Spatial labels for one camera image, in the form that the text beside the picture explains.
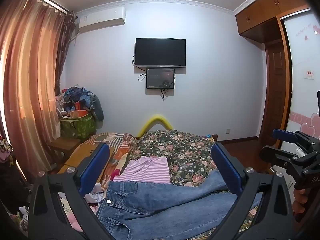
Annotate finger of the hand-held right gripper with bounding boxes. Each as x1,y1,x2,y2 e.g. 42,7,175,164
259,145,304,178
272,129,315,153

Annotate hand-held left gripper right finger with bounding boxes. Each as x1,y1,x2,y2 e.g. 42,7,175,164
211,142,295,240

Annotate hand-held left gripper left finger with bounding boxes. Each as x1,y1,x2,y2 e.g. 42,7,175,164
27,142,118,240

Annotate blue denim pants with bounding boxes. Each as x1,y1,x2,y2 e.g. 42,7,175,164
96,169,263,240

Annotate person's right hand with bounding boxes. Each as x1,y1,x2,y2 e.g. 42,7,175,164
293,187,311,222

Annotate striped patchwork blanket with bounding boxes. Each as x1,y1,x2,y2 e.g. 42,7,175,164
82,132,138,180

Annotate wooden stool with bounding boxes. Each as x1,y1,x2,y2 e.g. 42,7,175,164
49,137,80,165

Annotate green storage bag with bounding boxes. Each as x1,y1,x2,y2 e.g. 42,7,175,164
60,114,97,139

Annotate white heart-print wardrobe door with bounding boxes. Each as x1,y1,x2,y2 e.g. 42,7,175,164
275,9,320,175

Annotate dark floral quilt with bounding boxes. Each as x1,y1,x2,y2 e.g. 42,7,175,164
130,129,263,239

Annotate brown wooden door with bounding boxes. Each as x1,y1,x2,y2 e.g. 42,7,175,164
257,40,284,145

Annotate pink white striped shirt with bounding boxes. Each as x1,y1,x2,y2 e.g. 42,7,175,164
112,156,172,184

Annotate pile of clothes and boxes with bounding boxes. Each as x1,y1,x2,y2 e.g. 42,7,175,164
55,86,104,120

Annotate yellow foam tube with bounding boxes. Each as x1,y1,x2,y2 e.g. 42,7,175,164
137,115,174,138

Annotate small black monitor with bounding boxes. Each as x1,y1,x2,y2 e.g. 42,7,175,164
146,67,175,90

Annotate orange curtain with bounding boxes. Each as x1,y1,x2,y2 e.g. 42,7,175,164
0,0,68,178

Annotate wooden overhead cabinet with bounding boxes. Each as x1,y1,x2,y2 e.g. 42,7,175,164
235,0,310,44

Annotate dark brown curtain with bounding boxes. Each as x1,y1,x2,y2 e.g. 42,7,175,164
54,11,77,98

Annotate white air conditioner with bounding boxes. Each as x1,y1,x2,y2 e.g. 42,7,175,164
76,6,127,33

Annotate black wall television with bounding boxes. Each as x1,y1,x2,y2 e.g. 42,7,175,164
134,38,187,68

